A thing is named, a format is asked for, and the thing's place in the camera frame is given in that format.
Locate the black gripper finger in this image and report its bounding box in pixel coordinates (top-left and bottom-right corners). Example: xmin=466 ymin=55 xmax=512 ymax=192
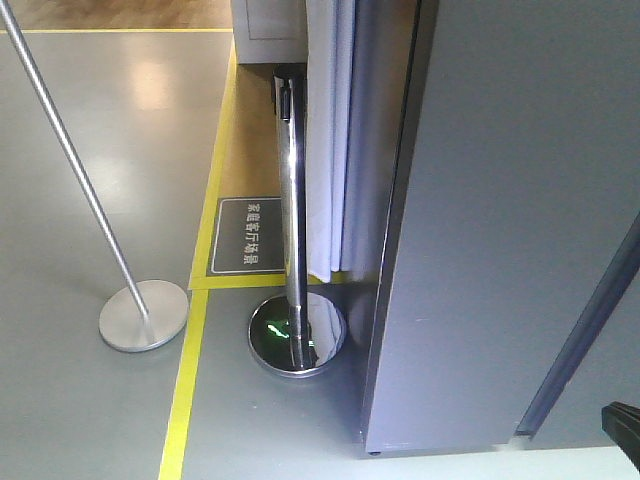
xmin=601 ymin=402 xmax=640 ymax=470

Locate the fridge door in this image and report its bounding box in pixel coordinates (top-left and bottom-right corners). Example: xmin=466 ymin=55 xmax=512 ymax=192
xmin=363 ymin=1 xmax=639 ymax=455

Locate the grey floor sign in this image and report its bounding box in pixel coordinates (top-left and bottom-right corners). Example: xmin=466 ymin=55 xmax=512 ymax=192
xmin=207 ymin=197 xmax=284 ymax=276

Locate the chrome stanchion post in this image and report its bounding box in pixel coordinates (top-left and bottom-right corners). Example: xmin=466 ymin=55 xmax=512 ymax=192
xmin=248 ymin=63 xmax=347 ymax=378

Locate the matte silver stanchion post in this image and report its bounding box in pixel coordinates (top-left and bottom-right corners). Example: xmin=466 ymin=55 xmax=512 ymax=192
xmin=1 ymin=1 xmax=189 ymax=353

